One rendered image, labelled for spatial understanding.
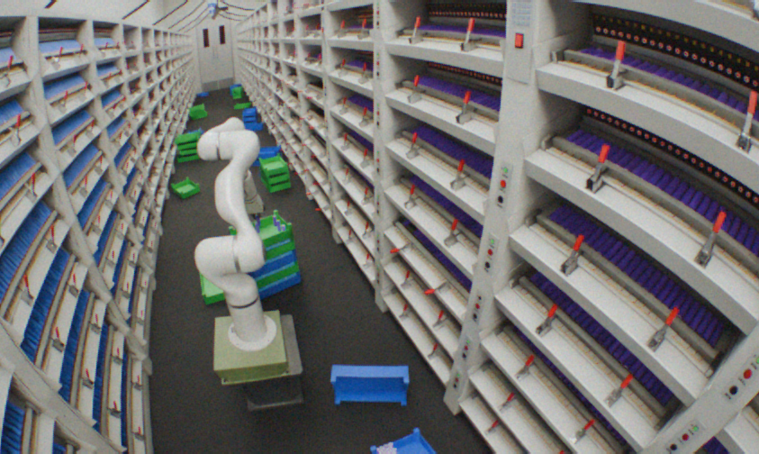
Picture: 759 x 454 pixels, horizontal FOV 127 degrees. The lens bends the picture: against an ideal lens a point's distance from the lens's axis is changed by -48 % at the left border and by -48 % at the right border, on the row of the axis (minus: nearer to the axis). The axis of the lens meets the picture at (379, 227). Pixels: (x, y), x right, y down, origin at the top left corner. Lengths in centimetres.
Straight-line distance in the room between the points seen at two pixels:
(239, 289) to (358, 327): 83
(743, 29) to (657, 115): 23
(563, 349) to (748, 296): 50
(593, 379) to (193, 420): 152
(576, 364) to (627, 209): 40
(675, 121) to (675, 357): 43
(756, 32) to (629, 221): 42
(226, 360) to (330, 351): 61
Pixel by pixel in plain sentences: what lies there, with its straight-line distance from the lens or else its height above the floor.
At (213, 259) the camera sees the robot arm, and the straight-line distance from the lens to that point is 111.
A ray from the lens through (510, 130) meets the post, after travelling 83.
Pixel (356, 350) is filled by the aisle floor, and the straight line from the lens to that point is 174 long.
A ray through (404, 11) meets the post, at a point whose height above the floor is 144.
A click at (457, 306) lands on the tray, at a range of 123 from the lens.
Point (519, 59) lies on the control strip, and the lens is 79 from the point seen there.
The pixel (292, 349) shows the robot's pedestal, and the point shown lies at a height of 28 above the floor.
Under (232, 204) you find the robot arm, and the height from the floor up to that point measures 87.
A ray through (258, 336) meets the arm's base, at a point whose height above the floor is 40.
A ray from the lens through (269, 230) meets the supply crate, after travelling 203.
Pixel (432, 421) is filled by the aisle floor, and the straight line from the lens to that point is 155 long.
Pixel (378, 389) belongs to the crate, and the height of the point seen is 2.
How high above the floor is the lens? 138
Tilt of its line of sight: 32 degrees down
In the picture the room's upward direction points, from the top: straight up
